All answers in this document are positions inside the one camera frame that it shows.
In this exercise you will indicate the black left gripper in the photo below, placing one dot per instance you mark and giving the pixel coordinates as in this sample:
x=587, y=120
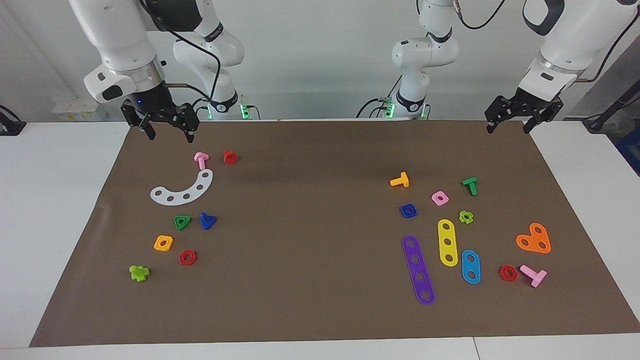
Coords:
x=525, y=106

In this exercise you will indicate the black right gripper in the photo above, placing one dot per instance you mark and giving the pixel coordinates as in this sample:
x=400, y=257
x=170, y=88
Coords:
x=155, y=102

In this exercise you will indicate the blue triangle-head screw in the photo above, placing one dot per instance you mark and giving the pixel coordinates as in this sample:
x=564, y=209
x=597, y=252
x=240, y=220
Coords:
x=206, y=221

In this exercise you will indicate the blue square nut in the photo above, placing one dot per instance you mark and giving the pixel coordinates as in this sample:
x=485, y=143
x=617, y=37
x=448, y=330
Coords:
x=402, y=214

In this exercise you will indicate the pink plastic screw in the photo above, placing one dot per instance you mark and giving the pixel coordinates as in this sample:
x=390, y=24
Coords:
x=535, y=276
x=201, y=159

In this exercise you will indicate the red plastic screw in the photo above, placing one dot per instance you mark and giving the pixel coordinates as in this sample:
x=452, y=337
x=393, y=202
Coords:
x=230, y=158

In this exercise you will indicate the green plastic screw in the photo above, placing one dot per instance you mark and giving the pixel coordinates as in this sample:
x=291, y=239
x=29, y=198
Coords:
x=471, y=186

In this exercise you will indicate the green triangle nut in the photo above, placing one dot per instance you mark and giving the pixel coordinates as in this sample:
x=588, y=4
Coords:
x=176, y=219

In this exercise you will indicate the pink square nut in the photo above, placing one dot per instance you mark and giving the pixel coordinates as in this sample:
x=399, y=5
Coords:
x=434, y=196

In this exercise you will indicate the lime cross nut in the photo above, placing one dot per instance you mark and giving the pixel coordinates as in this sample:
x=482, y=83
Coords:
x=461, y=218

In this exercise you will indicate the orange square nut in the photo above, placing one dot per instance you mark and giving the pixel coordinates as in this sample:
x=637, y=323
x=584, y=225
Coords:
x=157, y=246

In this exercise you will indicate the orange plastic screw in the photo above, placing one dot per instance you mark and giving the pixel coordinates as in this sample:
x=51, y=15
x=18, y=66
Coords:
x=402, y=180

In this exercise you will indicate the red hexagon nut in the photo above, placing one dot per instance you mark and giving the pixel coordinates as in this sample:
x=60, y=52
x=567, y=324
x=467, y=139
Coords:
x=182, y=260
x=502, y=276

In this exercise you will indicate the lime cross-head screw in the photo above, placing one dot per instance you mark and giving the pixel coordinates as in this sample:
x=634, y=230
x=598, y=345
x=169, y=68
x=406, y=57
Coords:
x=137, y=273

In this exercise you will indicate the white curved hole strip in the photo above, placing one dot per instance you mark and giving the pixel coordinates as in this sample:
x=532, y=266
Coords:
x=178, y=199

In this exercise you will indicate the white cardboard box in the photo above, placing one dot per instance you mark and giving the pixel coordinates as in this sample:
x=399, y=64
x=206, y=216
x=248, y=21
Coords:
x=75, y=109

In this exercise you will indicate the black stand pole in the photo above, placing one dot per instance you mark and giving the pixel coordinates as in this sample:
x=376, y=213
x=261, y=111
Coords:
x=622, y=102

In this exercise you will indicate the orange heart-shaped plate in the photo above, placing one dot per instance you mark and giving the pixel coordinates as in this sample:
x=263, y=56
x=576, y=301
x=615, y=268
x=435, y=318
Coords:
x=535, y=240

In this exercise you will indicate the blue crate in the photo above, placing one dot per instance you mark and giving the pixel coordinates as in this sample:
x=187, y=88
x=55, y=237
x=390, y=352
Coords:
x=631, y=150

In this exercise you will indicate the yellow three-hole strip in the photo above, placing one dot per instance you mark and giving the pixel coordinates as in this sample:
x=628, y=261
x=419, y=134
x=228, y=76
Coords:
x=447, y=235

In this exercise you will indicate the blue two-hole strip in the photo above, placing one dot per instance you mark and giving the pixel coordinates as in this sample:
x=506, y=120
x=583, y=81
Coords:
x=470, y=267

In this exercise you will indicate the black clamp device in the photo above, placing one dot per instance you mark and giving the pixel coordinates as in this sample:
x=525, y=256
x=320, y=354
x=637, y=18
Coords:
x=10, y=125

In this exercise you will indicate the purple four-hole strip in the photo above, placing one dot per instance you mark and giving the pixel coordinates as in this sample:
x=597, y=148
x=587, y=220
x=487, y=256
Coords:
x=418, y=268

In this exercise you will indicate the brown table mat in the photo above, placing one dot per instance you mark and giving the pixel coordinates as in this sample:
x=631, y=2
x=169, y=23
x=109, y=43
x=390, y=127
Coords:
x=320, y=280

